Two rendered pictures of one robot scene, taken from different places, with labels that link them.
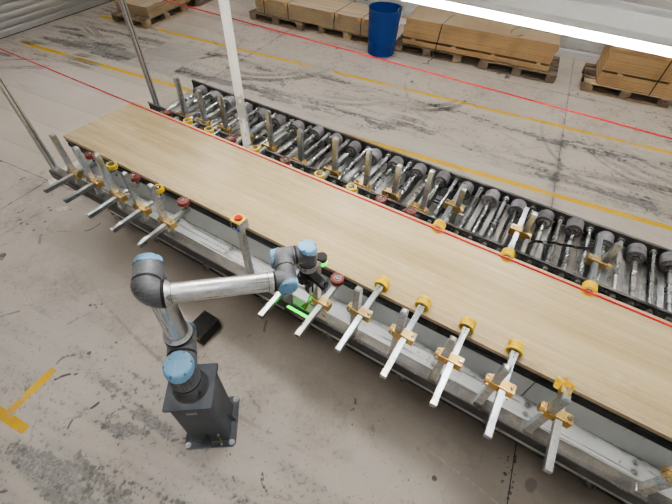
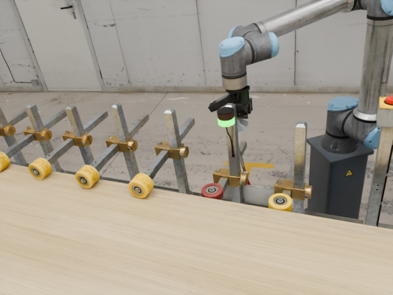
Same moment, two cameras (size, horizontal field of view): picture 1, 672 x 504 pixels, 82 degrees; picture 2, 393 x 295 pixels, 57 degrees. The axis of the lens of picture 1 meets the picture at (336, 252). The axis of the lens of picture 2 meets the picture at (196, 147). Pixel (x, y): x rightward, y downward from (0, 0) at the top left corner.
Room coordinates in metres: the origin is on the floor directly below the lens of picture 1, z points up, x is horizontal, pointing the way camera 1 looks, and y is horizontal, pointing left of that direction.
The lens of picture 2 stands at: (2.40, -0.09, 1.75)
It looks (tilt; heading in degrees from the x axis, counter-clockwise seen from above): 32 degrees down; 177
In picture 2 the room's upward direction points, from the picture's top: 9 degrees counter-clockwise
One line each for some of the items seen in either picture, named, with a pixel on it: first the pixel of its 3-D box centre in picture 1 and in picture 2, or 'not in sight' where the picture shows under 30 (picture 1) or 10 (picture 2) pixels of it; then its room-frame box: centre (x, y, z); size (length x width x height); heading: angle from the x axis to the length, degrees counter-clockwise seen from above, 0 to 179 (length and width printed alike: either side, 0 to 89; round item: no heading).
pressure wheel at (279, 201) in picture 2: not in sight; (280, 211); (1.50, 0.20, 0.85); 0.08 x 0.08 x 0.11
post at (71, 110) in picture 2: (441, 362); (85, 150); (0.89, -0.56, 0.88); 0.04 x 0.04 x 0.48; 61
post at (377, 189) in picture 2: (245, 253); (378, 180); (1.51, 0.54, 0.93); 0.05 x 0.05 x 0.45; 61
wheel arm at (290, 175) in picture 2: (283, 290); (290, 182); (1.32, 0.30, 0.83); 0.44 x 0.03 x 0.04; 151
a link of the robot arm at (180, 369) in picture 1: (181, 369); (343, 115); (0.82, 0.76, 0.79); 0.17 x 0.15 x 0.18; 17
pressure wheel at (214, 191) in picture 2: (337, 283); (213, 200); (1.37, -0.02, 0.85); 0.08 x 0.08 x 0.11
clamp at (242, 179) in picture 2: (320, 300); (230, 177); (1.25, 0.08, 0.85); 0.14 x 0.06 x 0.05; 61
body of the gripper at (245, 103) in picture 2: (306, 274); (238, 101); (1.19, 0.14, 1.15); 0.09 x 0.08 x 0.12; 61
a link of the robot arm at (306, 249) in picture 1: (306, 253); (233, 57); (1.19, 0.14, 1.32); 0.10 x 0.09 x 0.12; 107
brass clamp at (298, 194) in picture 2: not in sight; (292, 189); (1.37, 0.29, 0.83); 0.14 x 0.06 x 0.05; 61
